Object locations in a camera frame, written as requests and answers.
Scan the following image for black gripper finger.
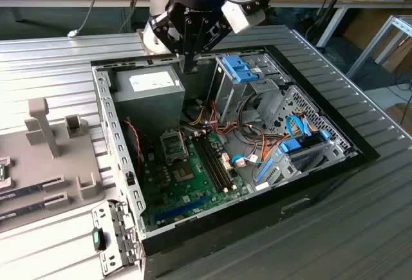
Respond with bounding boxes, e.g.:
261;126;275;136
151;5;191;74
190;11;232;74

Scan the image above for CPU socket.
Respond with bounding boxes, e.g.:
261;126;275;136
171;163;196;183

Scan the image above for blue drive cage latch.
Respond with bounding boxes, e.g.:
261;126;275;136
221;53;262;84

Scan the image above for grey optical drive cage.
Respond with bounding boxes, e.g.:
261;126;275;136
207;53;290;126

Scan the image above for grey power supply unit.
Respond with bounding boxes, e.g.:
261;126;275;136
110;66;187;131

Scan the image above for black RAM slot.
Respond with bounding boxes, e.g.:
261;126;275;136
194;135;226;193
204;133;235;188
201;133;232;190
198;134;229;192

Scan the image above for hard disk in blue carrier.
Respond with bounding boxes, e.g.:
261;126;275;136
278;129;332;156

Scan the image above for blue plastic cage lever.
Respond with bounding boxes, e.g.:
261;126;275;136
256;158;274;183

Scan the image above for grey disk bay cage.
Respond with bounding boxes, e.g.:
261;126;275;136
254;131;360;194

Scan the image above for green motherboard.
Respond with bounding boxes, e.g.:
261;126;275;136
138;124;255;233

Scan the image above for blue expansion slot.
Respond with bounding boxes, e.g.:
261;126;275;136
153;195;207;222

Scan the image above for grey parts rack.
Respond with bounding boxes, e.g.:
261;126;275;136
0;97;108;233

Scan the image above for grey expansion card retainer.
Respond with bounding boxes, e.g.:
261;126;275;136
91;198;144;277

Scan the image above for cardboard sheet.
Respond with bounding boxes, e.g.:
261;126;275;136
382;35;412;73

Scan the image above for cardboard floor box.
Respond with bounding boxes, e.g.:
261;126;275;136
385;102;412;133

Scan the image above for black open PC case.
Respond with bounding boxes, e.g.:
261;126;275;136
89;44;381;280

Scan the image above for teal black retainer latch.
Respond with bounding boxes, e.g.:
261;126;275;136
92;227;108;251

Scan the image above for dark RAM stick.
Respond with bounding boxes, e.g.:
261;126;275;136
0;203;46;222
0;182;45;202

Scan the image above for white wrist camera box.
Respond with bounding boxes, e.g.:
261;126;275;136
220;1;252;35

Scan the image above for black cable bundle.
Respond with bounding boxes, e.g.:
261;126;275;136
236;94;259;133

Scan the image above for red orange wire bundle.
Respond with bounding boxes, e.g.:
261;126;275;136
211;99;292;165

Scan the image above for grey cable with plug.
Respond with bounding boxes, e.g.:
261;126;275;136
66;0;101;39

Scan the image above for red black twisted wire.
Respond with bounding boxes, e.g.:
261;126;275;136
124;119;143;173

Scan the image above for long blue data wire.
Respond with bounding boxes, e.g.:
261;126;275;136
285;115;314;138

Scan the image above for short blue data wire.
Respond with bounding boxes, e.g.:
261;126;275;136
230;153;258;165

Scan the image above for aluminium frame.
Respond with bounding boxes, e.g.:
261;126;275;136
346;14;412;81

